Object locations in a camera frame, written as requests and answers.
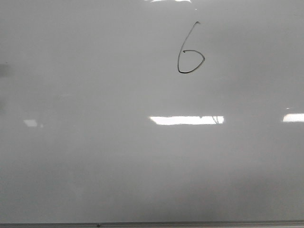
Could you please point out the white glossy whiteboard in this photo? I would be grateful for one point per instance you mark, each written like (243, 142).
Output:
(151, 110)

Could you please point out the grey aluminium whiteboard frame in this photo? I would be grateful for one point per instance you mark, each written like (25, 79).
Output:
(195, 224)

